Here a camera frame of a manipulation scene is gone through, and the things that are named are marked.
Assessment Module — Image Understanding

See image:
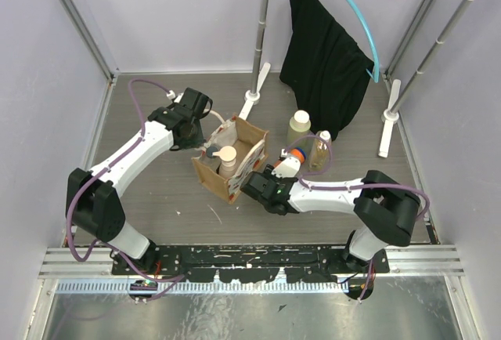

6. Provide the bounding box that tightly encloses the orange bottle blue cap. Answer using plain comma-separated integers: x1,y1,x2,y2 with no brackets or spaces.
290,147,306,165

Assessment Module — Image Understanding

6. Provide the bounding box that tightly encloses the beige pump dispenser bottle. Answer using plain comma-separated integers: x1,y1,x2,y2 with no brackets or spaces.
217,146,237,179

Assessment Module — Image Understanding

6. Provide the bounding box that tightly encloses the clear amber liquid bottle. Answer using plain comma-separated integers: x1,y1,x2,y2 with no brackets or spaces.
308,130,331,172

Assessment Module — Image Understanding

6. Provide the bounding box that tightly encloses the cream round cap bottle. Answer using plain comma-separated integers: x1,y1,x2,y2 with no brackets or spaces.
287,110,311,149

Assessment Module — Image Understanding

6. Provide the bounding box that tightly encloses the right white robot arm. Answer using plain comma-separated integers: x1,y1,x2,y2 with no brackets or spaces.
241,166,423,273

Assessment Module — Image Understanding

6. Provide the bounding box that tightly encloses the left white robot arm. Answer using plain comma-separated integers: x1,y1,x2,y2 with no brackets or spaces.
66,88,213,274

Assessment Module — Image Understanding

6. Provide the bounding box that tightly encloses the grey cap small bottle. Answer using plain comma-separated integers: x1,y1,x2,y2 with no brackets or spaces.
202,145,221,172

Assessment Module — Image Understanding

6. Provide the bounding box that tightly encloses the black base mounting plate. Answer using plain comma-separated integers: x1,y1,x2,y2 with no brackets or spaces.
110,244,369,284

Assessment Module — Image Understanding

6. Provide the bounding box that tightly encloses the black hanging cloth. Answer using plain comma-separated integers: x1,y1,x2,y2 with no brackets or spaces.
279,0,374,139

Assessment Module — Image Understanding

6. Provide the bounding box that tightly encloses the blue clothes hanger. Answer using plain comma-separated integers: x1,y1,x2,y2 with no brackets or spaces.
345,0,380,83

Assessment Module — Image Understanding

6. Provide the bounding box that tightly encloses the silver clothes rack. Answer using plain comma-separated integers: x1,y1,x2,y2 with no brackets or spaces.
242,0,496,161

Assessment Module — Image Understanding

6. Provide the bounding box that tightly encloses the aluminium frame rail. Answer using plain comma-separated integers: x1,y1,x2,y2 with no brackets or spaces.
38,244,465,279

